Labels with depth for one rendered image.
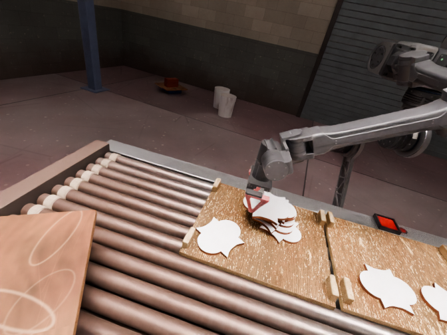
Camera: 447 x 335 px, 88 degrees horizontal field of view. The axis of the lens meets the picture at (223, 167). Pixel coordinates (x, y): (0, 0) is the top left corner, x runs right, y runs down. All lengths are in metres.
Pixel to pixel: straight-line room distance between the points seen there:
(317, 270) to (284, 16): 4.95
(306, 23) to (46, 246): 5.13
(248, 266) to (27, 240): 0.49
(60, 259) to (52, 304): 0.08
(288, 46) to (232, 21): 1.25
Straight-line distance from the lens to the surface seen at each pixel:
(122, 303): 0.61
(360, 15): 5.28
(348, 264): 0.82
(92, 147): 1.06
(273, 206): 0.75
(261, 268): 0.68
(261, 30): 5.41
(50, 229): 0.61
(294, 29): 5.30
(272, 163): 0.54
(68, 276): 0.53
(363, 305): 0.76
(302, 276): 0.71
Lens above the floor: 1.46
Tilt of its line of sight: 32 degrees down
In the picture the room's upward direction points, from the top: 12 degrees clockwise
